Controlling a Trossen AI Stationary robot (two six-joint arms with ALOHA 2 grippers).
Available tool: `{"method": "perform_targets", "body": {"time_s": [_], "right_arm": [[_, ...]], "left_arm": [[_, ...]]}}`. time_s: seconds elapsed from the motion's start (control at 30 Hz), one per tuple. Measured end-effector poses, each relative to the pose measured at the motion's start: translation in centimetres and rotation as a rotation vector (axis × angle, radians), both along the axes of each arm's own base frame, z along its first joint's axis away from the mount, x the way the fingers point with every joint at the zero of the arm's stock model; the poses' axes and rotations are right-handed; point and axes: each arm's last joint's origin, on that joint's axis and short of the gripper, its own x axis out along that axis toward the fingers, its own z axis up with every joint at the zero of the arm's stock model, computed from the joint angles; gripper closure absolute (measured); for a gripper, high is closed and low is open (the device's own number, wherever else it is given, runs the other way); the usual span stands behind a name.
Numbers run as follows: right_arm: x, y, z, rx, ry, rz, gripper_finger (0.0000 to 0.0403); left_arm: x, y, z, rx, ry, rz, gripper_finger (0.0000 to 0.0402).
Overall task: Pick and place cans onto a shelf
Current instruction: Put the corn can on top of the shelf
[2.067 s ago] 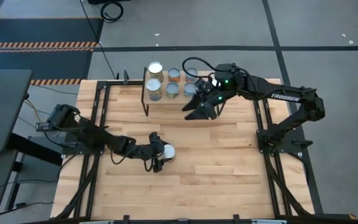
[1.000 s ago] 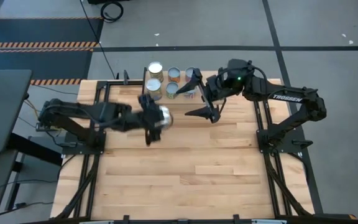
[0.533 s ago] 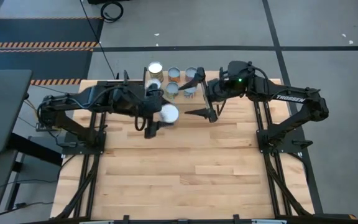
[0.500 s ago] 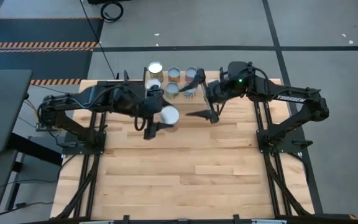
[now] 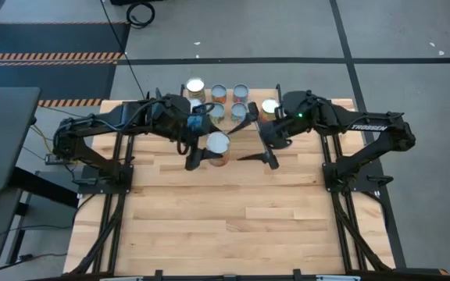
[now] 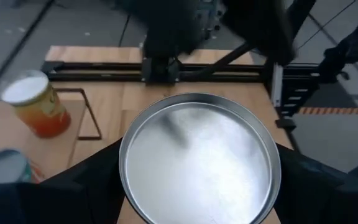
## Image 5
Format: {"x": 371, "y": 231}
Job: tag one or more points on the teal can with orange slices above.
{"x": 194, "y": 104}

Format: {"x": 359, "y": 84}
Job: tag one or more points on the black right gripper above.
{"x": 276, "y": 132}

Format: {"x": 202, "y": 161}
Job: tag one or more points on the tan labelled can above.
{"x": 268, "y": 106}

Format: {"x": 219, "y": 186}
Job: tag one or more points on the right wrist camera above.
{"x": 299, "y": 114}

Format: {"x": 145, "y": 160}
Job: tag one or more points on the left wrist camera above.
{"x": 195, "y": 123}

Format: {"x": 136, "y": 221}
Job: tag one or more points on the pink and blue can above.
{"x": 238, "y": 111}

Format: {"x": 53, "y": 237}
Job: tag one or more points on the carrots can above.
{"x": 241, "y": 92}

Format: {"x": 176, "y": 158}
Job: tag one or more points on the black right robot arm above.
{"x": 365, "y": 126}

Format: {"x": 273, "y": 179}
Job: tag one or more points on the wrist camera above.
{"x": 195, "y": 123}
{"x": 299, "y": 114}

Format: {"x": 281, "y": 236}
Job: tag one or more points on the wooden shelf with black legs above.
{"x": 254, "y": 95}

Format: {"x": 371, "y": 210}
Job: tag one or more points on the black desk base frame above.
{"x": 45, "y": 187}

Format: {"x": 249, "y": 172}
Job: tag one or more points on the orange red can green stripes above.
{"x": 218, "y": 142}

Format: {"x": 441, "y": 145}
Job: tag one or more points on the black power adapter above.
{"x": 59, "y": 158}

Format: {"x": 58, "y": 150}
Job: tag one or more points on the grey desk top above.
{"x": 2, "y": 140}

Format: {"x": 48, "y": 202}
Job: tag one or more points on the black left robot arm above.
{"x": 104, "y": 121}

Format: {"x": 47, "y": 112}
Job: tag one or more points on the black aluminium table frame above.
{"x": 193, "y": 278}

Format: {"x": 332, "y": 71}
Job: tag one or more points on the peaches can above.
{"x": 195, "y": 86}

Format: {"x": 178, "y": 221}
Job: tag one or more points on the black mat with hazard stripes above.
{"x": 53, "y": 39}

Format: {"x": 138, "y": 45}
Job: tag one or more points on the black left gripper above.
{"x": 170, "y": 115}

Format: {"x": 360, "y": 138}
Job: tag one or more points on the green polka dot can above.
{"x": 217, "y": 111}

